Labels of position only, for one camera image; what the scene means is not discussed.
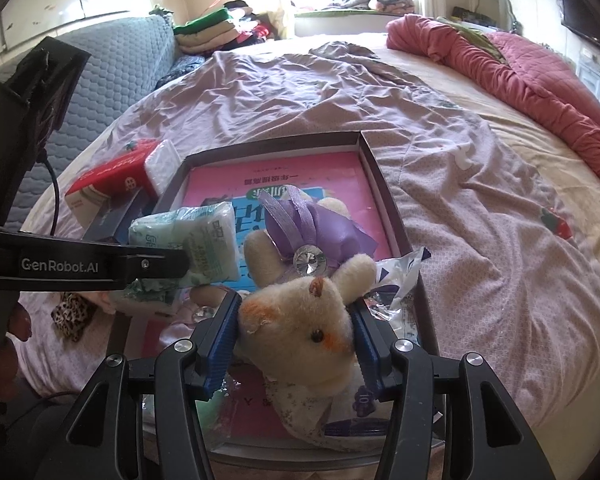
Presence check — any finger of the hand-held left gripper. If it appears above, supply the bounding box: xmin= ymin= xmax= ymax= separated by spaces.
xmin=117 ymin=244 xmax=191 ymax=288

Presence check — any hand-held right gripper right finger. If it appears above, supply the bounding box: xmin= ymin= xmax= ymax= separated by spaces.
xmin=350 ymin=302 xmax=556 ymax=480

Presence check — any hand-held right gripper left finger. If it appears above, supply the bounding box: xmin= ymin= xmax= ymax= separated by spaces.
xmin=65 ymin=290 xmax=243 ymax=480

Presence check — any cream plush bunny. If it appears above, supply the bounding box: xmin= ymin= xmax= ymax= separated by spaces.
xmin=237 ymin=185 xmax=381 ymax=453

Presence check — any white cartoon snack bag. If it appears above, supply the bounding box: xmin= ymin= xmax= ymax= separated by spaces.
xmin=325 ymin=246 xmax=446 ymax=441

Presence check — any pink framed board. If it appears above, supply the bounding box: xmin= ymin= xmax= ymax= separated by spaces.
xmin=140 ymin=131 xmax=446 ymax=463

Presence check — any person's left hand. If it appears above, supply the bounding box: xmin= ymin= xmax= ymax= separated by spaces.
xmin=0 ymin=305 xmax=33 ymax=401

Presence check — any dark blue box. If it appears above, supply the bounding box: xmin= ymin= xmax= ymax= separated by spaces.
xmin=82 ymin=187 xmax=156 ymax=243

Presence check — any white quilted pack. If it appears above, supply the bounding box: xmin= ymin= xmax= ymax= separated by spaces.
xmin=144 ymin=139 xmax=183 ymax=198

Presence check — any leopard print cloth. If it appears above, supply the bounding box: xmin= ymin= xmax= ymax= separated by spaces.
xmin=50 ymin=292 xmax=93 ymax=343

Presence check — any red white tissue box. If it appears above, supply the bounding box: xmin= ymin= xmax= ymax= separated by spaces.
xmin=64 ymin=152 xmax=158 ymax=231

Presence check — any pink book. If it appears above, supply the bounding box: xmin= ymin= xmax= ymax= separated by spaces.
xmin=145 ymin=151 xmax=401 ymax=441

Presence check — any dark patterned cloth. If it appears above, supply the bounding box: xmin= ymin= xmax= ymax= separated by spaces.
xmin=155 ymin=55 xmax=206 ymax=88

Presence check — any pile of folded clothes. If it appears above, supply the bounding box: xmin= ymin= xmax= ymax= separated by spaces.
xmin=172 ymin=0 xmax=286 ymax=56

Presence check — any lilac patterned quilt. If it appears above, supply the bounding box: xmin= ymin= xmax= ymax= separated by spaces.
xmin=17 ymin=40 xmax=600 ymax=441

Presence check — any cream bedsheet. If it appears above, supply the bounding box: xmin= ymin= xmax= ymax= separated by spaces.
xmin=30 ymin=30 xmax=600 ymax=361

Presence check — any pink comforter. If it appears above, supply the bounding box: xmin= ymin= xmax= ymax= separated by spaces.
xmin=386 ymin=14 xmax=600 ymax=183

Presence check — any green yellow cloth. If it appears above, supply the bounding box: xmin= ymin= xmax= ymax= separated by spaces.
xmin=440 ymin=17 xmax=506 ymax=63

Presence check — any bedding on window sill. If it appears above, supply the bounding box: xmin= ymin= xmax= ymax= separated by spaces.
xmin=300 ymin=0 xmax=416 ymax=16

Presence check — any grey round-backed chair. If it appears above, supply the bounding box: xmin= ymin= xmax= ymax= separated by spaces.
xmin=475 ymin=0 xmax=513 ymax=28

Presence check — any black flat television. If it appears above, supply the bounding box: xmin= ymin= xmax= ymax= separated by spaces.
xmin=555 ymin=0 xmax=600 ymax=56

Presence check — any black cable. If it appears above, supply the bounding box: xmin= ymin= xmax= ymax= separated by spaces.
xmin=39 ymin=147 xmax=61 ymax=236

